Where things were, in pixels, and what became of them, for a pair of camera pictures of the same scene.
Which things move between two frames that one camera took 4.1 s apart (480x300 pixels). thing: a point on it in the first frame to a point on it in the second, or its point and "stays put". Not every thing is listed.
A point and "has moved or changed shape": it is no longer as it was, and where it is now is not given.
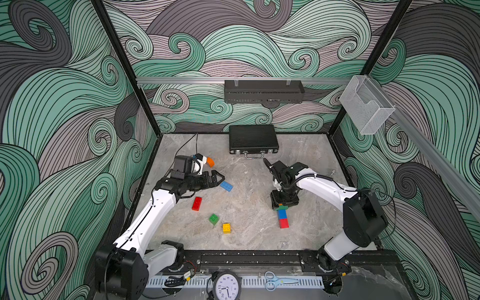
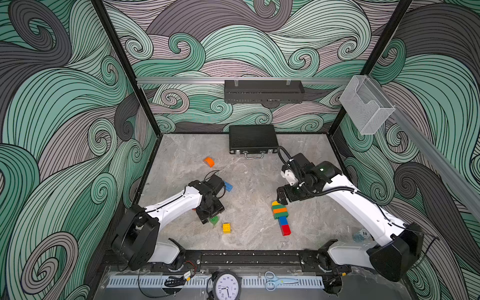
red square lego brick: [284, 223] has moved or changed shape
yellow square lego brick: [226, 228] stays put
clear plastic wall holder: [365, 104] stays put
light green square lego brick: [214, 219] stays put
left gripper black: [212, 183] to [219, 208]
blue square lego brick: [282, 214] has moved or changed shape
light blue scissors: [272, 280] stays put
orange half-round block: [210, 162] stays put
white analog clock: [227, 285] stays put
